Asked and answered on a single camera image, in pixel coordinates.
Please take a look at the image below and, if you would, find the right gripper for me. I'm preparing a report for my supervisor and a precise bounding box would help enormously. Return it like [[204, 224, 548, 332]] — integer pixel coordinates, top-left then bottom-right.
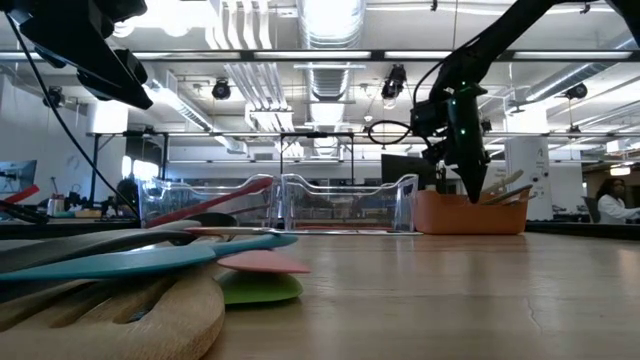
[[439, 81, 493, 205]]

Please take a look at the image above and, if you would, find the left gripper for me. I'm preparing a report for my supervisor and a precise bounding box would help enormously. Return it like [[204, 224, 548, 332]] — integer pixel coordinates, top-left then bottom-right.
[[0, 0, 154, 111]]

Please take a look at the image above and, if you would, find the pale handled utensil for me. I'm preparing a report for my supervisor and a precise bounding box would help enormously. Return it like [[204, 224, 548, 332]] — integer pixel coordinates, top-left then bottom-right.
[[481, 183, 535, 207]]

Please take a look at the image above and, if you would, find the blue silicone spatula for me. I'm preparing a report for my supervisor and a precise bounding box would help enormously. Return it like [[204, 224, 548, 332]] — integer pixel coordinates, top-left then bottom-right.
[[0, 232, 301, 285]]

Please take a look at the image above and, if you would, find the orange plastic bin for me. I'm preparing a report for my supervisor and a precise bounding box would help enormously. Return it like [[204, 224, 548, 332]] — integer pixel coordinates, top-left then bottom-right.
[[411, 188, 532, 236]]

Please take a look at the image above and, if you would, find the white column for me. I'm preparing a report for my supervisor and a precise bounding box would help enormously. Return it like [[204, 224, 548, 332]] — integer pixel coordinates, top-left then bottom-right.
[[504, 135, 554, 223]]

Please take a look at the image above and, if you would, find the black monitor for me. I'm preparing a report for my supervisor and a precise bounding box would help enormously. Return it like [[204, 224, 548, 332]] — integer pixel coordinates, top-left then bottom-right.
[[380, 153, 439, 193]]

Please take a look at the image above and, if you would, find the black ceiling spotlight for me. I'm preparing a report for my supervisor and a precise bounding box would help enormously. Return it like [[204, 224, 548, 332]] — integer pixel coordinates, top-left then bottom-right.
[[210, 78, 233, 102], [564, 81, 590, 101]]

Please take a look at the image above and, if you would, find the clear plastic bin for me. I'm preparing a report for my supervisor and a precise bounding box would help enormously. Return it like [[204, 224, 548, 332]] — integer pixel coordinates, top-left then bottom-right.
[[136, 172, 280, 230], [278, 172, 421, 237]]

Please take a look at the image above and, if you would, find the person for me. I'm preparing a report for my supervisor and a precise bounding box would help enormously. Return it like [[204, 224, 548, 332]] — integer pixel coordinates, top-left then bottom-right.
[[591, 177, 640, 226]]

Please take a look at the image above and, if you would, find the grey desk monitor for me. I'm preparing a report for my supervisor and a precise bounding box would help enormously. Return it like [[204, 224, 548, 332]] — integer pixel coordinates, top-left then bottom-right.
[[0, 159, 39, 196]]

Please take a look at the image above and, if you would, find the red object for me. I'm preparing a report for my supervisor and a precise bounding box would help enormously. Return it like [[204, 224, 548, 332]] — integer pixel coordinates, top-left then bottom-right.
[[0, 183, 42, 206]]

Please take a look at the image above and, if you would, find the pink silicone spatula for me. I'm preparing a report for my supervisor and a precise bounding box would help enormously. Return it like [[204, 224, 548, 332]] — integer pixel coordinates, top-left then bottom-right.
[[215, 248, 313, 276]]

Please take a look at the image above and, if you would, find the green silicone spatula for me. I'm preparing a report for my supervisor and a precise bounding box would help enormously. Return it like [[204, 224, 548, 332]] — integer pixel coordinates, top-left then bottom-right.
[[215, 269, 306, 307]]

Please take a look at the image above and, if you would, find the wooden slotted spatula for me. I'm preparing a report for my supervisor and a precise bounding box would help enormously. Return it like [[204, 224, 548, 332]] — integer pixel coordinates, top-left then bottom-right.
[[0, 271, 228, 360]]

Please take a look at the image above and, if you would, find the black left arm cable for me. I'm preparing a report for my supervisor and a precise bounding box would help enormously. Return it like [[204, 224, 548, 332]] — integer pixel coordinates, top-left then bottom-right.
[[3, 13, 143, 221]]

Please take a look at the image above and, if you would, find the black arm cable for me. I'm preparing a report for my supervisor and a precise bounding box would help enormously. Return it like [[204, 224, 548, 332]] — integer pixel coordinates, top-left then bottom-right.
[[367, 118, 417, 148], [3, 13, 143, 221]]

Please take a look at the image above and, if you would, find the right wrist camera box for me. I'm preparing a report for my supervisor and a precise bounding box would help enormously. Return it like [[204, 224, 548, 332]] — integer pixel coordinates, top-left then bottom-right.
[[409, 96, 449, 167]]

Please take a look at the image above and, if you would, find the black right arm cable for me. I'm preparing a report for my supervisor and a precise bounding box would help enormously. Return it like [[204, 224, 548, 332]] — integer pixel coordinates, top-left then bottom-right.
[[367, 118, 417, 148]]

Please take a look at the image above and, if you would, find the black overhead camera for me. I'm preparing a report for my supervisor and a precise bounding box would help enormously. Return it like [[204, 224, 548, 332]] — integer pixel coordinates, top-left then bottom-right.
[[380, 62, 408, 102]]

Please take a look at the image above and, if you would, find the black overhead frame bar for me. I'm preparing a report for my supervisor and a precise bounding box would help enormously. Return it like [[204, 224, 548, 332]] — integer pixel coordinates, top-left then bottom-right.
[[0, 48, 640, 64]]

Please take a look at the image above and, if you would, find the silver ceiling air duct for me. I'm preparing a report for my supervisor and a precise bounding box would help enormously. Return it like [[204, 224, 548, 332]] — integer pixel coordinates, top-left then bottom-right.
[[296, 0, 368, 157]]

